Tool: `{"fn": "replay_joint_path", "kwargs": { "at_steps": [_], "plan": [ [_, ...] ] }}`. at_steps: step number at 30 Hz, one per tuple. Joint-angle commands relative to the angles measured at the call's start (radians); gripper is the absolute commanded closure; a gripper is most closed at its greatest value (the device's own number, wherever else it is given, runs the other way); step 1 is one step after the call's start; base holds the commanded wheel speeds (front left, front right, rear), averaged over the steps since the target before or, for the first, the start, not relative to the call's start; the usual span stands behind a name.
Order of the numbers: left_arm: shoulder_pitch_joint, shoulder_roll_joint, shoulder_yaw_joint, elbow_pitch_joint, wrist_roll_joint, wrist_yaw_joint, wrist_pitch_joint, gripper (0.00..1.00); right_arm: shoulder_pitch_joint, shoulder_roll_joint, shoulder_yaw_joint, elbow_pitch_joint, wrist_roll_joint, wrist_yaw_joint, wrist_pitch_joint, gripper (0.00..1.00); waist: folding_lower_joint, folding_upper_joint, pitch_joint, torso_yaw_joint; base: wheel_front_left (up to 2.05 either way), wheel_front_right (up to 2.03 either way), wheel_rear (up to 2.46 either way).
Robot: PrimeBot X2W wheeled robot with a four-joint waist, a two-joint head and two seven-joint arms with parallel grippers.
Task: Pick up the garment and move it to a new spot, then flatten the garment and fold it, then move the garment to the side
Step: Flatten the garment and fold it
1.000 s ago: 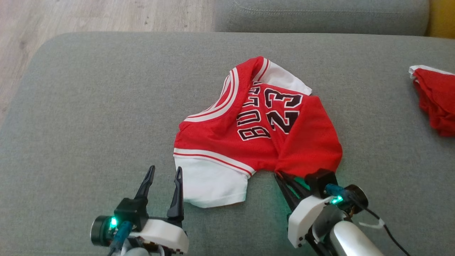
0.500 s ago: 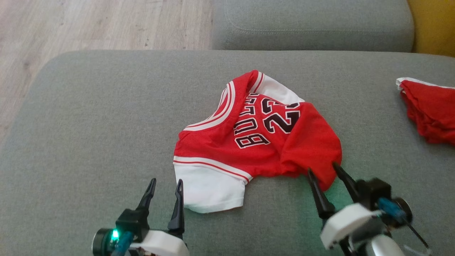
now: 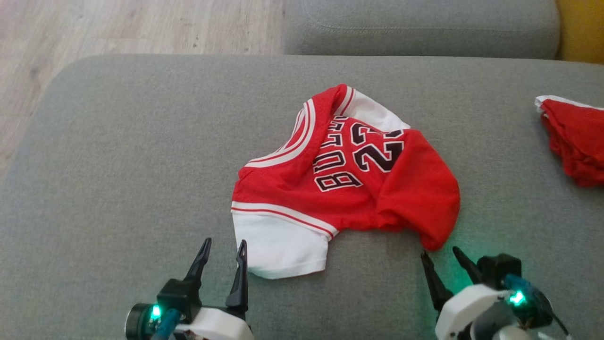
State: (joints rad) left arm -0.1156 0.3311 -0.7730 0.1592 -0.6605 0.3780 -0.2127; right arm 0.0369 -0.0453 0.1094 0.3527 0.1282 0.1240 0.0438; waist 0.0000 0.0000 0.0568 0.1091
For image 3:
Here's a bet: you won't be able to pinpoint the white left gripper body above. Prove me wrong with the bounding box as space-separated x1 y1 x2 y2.
174 306 254 340

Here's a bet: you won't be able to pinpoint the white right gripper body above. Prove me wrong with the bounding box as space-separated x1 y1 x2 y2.
435 283 511 340

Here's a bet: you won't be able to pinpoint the red basketball jersey with number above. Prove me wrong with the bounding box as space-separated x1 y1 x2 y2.
231 84 461 280

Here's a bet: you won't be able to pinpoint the cable with teal connector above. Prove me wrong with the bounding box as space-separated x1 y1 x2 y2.
502 273 572 338
151 309 183 340

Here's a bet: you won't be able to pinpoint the red shorts with white trim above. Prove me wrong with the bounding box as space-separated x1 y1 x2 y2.
534 95 604 187

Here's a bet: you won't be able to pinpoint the right cable with teal connector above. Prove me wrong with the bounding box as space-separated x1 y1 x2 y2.
502 273 572 338

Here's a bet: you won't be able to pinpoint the left cable with teal connector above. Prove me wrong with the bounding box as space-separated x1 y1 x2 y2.
151 309 183 340

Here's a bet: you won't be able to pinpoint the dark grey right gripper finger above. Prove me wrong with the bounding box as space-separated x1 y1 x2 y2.
419 250 454 313
452 246 484 285

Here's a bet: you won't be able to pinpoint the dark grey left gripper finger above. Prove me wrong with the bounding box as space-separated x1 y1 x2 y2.
225 239 249 315
184 237 212 284

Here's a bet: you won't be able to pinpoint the wide yellow sofa backrest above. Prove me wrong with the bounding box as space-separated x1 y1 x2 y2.
555 0 604 65

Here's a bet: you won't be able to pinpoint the large grey sofa chaise cushion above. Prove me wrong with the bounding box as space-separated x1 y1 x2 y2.
0 54 604 340

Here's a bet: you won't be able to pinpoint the grey sofa seat cushion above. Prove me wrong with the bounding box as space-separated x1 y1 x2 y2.
283 0 562 60

